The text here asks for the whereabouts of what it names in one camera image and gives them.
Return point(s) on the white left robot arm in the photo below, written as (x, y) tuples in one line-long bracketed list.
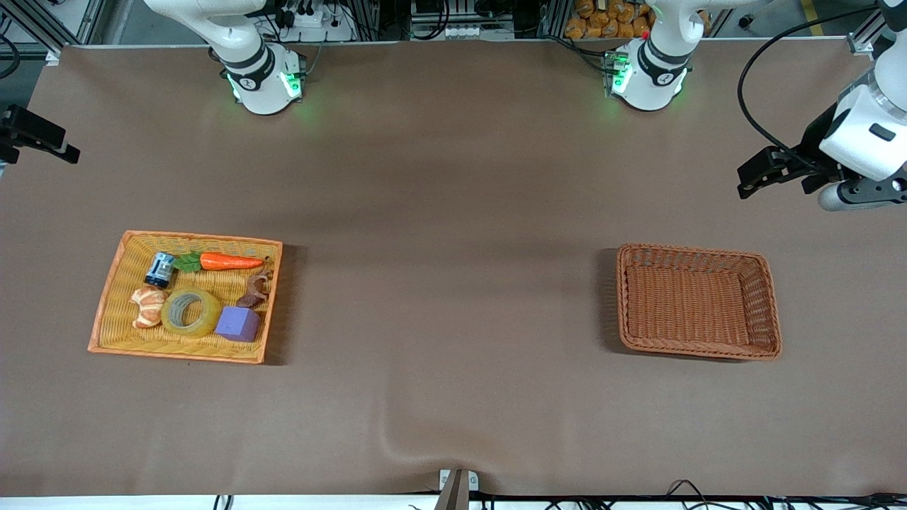
[(652, 78)]

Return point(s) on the white power strip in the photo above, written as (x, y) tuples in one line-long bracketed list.
[(319, 21)]

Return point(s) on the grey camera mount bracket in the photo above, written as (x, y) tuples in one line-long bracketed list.
[(458, 489)]

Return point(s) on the pile of orange toy breads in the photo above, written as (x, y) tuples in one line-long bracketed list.
[(609, 18)]

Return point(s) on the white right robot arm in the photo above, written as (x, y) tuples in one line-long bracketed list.
[(258, 78)]

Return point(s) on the purple cube block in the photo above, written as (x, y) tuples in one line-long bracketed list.
[(237, 324)]

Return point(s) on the yellowish clear tape roll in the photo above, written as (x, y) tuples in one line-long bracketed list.
[(206, 322)]

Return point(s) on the brown toy pretzel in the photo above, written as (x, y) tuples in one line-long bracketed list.
[(256, 287)]

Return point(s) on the aluminium frame profile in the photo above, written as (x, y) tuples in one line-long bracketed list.
[(42, 21)]

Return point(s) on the orange woven tray basket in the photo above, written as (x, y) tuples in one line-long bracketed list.
[(117, 333)]

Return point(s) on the white socket bar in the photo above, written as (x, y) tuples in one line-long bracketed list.
[(460, 31)]

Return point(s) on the toy croissant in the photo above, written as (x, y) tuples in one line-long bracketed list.
[(147, 308)]

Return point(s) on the brown wicker basket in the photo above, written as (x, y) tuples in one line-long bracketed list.
[(698, 301)]

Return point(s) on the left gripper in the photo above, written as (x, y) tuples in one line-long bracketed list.
[(812, 145)]

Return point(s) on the blue battery can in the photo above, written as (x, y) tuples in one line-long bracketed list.
[(160, 270)]

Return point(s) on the orange toy carrot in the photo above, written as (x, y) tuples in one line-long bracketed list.
[(227, 261)]

